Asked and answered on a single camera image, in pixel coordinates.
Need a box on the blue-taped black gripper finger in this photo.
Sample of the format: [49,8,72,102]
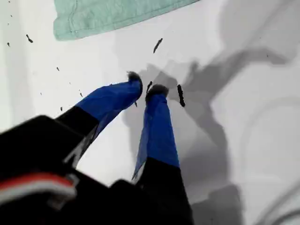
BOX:
[56,71,143,166]
[131,84,195,225]

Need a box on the pale green T-shirt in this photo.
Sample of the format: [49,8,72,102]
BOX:
[52,0,203,42]

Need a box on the red and white servo wire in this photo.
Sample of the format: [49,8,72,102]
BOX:
[0,172,78,205]

